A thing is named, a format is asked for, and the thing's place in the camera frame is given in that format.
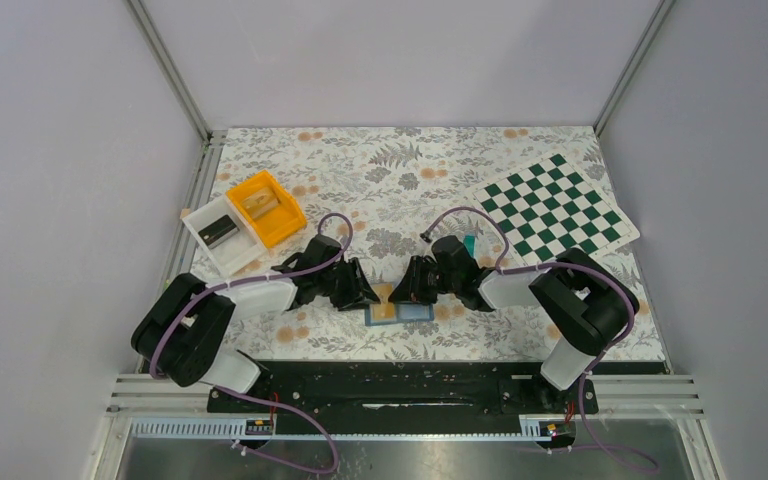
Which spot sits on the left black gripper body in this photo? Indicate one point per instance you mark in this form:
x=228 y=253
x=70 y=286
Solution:
x=347 y=284

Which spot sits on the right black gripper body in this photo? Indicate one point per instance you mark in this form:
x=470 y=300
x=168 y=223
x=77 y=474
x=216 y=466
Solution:
x=424 y=279

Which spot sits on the gold credit card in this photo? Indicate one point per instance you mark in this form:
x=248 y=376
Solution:
x=383 y=311

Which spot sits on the blue card holder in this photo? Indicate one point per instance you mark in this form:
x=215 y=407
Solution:
x=405 y=313

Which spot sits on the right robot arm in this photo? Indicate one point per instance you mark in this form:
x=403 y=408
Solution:
x=591 y=308

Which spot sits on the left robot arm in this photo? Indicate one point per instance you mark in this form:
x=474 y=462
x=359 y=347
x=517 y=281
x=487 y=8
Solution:
x=182 y=335

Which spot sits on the orange plastic bin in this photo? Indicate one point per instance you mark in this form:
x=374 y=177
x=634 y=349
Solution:
x=271 y=210

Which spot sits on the floral table mat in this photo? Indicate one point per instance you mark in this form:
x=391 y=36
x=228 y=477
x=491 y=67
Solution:
x=383 y=187

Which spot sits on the item in orange bin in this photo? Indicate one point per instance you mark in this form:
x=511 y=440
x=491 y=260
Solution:
x=260 y=202

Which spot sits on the green white chessboard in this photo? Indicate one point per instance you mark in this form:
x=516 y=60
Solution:
x=549 y=206

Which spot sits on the black item in white bin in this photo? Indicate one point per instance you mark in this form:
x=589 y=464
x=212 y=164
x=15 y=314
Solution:
x=218 y=231

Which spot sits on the white plastic bin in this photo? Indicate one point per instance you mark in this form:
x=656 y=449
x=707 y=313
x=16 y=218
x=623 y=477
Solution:
x=235 y=253

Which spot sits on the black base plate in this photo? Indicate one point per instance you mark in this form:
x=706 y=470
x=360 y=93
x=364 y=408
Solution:
x=405 y=398

